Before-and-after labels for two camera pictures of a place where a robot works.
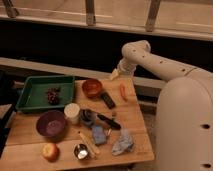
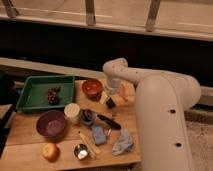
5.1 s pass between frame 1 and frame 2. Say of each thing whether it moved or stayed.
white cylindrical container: stayed
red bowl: stayed
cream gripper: moved
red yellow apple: stayed
